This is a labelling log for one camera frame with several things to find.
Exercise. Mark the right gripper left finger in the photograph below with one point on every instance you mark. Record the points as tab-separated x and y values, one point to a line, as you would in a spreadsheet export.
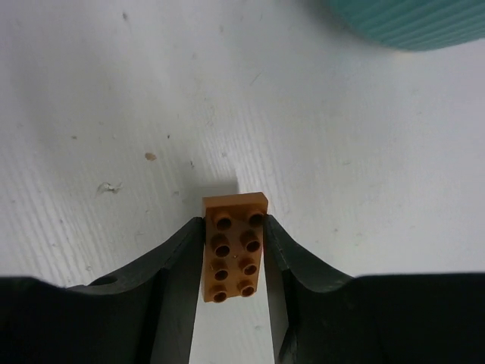
143	312

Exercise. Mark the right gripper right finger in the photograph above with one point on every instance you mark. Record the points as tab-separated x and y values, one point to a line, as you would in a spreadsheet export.
319	314

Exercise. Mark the teal divided round container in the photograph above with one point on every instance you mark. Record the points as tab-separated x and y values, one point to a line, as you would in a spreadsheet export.
414	25

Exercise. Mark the brown lego plate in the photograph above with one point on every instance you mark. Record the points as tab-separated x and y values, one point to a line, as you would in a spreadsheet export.
234	240

